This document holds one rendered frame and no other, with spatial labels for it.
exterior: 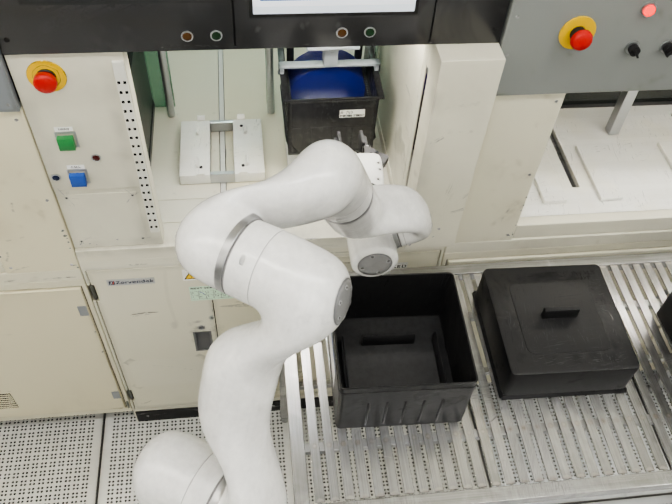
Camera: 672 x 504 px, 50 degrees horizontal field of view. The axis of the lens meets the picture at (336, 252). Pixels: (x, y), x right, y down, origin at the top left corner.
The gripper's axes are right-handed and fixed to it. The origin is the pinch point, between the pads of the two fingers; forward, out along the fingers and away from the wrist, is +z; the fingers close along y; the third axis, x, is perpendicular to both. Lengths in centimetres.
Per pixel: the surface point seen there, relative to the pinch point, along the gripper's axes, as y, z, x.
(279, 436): -16, -7, -119
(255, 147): -18.4, 31.2, -28.7
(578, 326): 49, -28, -33
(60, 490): -83, -18, -119
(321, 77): -1.8, 33.2, -9.0
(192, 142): -34, 34, -29
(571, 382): 45, -39, -37
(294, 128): -9.2, 22.9, -15.7
